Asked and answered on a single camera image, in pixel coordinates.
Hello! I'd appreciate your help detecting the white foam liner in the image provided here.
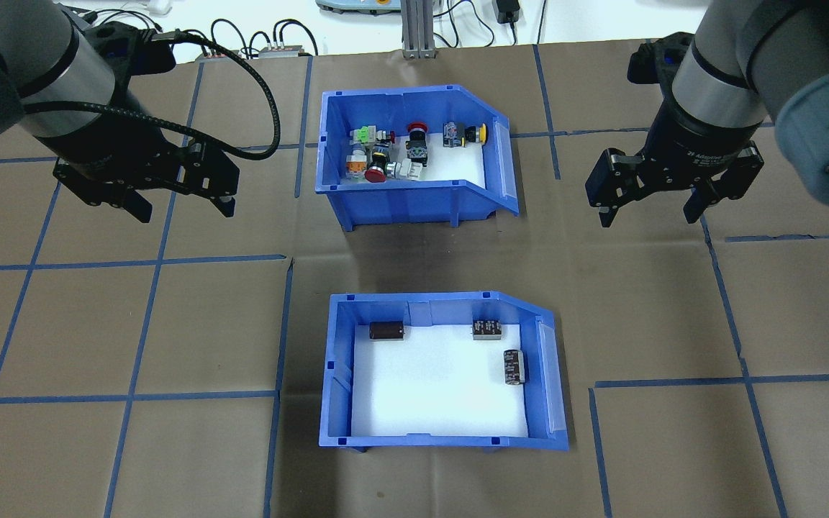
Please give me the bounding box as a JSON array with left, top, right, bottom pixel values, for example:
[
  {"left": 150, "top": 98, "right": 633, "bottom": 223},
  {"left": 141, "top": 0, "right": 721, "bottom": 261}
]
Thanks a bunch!
[
  {"left": 346, "top": 129, "right": 491, "bottom": 189},
  {"left": 351, "top": 322, "right": 530, "bottom": 440}
]

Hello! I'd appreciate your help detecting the aluminium profile post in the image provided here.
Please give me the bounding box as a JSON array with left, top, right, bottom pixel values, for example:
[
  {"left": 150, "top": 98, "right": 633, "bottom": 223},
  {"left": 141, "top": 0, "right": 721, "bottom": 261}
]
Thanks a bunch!
[{"left": 400, "top": 0, "right": 438, "bottom": 60}]

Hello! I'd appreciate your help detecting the red mushroom button yellow ring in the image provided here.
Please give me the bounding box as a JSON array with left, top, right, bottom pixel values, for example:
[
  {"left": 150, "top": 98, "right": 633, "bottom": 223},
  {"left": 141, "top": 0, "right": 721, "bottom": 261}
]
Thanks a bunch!
[{"left": 364, "top": 144, "right": 394, "bottom": 184}]

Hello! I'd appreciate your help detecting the grey teal teach pendant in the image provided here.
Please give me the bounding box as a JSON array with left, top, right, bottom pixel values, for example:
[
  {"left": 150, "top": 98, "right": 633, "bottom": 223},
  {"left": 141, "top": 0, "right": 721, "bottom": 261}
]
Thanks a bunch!
[{"left": 316, "top": 0, "right": 404, "bottom": 15}]

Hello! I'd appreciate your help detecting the red button black contact block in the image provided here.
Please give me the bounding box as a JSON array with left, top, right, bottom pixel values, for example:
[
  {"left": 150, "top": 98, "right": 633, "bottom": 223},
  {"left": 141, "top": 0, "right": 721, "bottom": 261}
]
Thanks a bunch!
[{"left": 405, "top": 122, "right": 431, "bottom": 166}]

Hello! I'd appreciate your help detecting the black looped cable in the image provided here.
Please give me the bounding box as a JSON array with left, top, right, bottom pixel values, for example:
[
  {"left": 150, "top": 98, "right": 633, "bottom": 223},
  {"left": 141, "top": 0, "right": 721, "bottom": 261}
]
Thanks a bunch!
[
  {"left": 271, "top": 19, "right": 320, "bottom": 57},
  {"left": 209, "top": 18, "right": 257, "bottom": 58}
]

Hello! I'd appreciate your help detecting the yellow push button switch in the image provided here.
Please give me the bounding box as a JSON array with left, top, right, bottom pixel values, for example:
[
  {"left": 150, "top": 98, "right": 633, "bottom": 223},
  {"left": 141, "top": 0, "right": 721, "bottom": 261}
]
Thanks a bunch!
[{"left": 443, "top": 122, "right": 489, "bottom": 148}]

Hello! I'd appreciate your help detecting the green contact block switch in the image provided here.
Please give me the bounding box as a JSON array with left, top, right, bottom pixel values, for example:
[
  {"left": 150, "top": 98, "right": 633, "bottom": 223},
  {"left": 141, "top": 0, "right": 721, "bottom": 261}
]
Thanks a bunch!
[{"left": 350, "top": 126, "right": 397, "bottom": 146}]

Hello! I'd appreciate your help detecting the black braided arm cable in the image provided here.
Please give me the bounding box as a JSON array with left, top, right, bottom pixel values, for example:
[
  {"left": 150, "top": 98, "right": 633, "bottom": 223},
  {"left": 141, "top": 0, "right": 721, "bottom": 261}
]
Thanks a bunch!
[{"left": 22, "top": 29, "right": 282, "bottom": 163}]

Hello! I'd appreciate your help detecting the blue plastic storage bin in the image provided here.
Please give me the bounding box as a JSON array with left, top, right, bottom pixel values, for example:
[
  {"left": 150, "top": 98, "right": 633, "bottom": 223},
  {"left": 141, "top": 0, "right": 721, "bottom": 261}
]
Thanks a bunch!
[
  {"left": 314, "top": 85, "right": 521, "bottom": 232},
  {"left": 319, "top": 291, "right": 570, "bottom": 454}
]

